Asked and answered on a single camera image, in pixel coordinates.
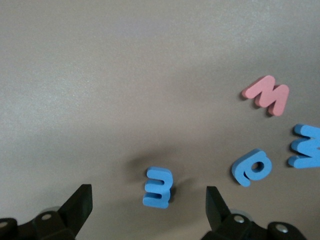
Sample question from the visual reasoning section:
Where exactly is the blue foam lowercase a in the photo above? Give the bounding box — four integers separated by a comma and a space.
231, 148, 273, 188

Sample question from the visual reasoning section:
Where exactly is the blue foam uppercase M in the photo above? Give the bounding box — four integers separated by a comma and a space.
287, 124, 320, 170

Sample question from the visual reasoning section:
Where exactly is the blue foam lowercase m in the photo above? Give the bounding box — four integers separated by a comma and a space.
142, 166, 174, 209

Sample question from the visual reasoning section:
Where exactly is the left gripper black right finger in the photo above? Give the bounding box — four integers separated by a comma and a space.
199, 186, 309, 240

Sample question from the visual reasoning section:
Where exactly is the pink foam lowercase m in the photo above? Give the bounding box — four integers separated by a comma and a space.
241, 75, 290, 117

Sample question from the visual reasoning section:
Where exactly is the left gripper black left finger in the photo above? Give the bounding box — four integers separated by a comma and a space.
0, 184, 93, 240

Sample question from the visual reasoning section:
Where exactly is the brown table cover sheet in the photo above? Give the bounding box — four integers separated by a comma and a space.
0, 0, 320, 240

